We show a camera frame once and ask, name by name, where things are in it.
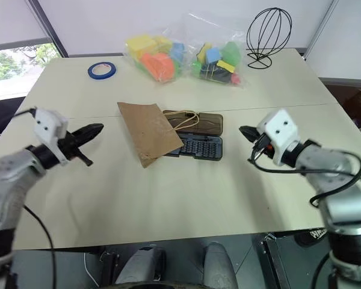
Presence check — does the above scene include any orange foam block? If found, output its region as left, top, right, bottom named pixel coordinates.
left=140, top=52, right=177, bottom=82

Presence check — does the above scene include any green foam block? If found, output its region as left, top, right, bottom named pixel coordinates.
left=221, top=42, right=242, bottom=67

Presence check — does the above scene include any black item with white lettering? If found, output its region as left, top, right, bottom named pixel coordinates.
left=294, top=228, right=330, bottom=248

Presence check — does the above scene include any flat yellow foam block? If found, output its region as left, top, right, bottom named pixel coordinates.
left=215, top=60, right=237, bottom=74

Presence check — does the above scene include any clear bag with green blocks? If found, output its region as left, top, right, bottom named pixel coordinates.
left=185, top=11, right=249, bottom=90

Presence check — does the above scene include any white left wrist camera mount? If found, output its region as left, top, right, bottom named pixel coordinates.
left=33, top=108, right=69, bottom=167

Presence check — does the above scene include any black wire head stand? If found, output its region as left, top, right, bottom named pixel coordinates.
left=245, top=7, right=293, bottom=69

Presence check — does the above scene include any blue tape roll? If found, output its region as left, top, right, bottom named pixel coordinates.
left=87, top=61, right=118, bottom=81

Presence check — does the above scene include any dark window frame post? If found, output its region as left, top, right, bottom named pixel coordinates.
left=26, top=0, right=70, bottom=58

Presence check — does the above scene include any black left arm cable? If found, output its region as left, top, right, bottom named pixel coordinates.
left=13, top=109, right=55, bottom=289

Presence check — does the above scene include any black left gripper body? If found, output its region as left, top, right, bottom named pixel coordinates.
left=57, top=131, right=84, bottom=161

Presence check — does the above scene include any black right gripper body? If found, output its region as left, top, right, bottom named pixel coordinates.
left=251, top=134, right=275, bottom=161

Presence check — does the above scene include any large yellow foam block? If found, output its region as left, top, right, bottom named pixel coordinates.
left=128, top=34, right=157, bottom=60

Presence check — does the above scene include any clear bag with orange blocks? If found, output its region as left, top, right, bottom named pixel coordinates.
left=122, top=27, right=188, bottom=84

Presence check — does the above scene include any black tool case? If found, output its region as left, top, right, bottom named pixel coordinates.
left=161, top=109, right=225, bottom=163

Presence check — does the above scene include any grey rounded robot leg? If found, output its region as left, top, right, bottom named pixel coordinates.
left=203, top=241, right=239, bottom=289
left=115, top=244, right=167, bottom=285

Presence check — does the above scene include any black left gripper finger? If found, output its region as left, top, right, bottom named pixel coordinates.
left=74, top=149, right=94, bottom=167
left=69, top=122, right=105, bottom=149

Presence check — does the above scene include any white roller blind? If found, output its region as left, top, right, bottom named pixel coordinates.
left=0, top=0, right=52, bottom=52

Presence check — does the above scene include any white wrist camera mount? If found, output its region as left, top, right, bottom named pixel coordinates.
left=33, top=108, right=69, bottom=167
left=256, top=108, right=299, bottom=167

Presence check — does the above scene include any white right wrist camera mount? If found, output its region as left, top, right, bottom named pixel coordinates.
left=256, top=108, right=299, bottom=167

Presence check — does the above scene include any black metal table frame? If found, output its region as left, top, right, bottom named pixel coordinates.
left=254, top=231, right=292, bottom=289

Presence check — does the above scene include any blue foam block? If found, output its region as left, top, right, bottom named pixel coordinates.
left=170, top=42, right=186, bottom=62
left=205, top=48, right=223, bottom=64

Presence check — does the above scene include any brown paper bag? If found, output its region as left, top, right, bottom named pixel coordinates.
left=117, top=101, right=201, bottom=170

